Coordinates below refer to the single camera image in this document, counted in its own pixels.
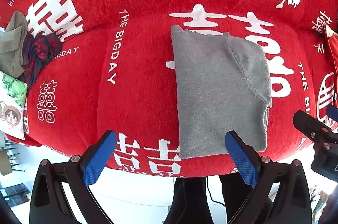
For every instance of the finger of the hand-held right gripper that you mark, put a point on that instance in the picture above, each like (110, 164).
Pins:
(309, 124)
(333, 112)

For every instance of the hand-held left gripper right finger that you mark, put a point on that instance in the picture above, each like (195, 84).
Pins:
(243, 159)

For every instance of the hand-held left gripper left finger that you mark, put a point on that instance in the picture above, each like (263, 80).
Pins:
(98, 158)

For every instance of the grey knitted sweater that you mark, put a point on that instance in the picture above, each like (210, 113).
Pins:
(216, 94)

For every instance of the person's right leg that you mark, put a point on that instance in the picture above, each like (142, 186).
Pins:
(228, 195)

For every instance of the person's leg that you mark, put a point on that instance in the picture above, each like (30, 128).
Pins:
(188, 200)
(228, 195)

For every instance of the red cushion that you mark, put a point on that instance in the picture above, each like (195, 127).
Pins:
(333, 46)

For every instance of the person's left leg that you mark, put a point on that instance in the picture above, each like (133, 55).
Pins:
(188, 200)

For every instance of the wooden chair black legs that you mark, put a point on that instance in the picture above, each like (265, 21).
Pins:
(4, 167)

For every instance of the cartoon print cushion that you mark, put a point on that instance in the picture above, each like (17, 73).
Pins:
(10, 107)

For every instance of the dark red blue patterned cloth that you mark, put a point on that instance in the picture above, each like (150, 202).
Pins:
(42, 50)

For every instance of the olive grey folded cloth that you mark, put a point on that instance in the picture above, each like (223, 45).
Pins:
(13, 46)

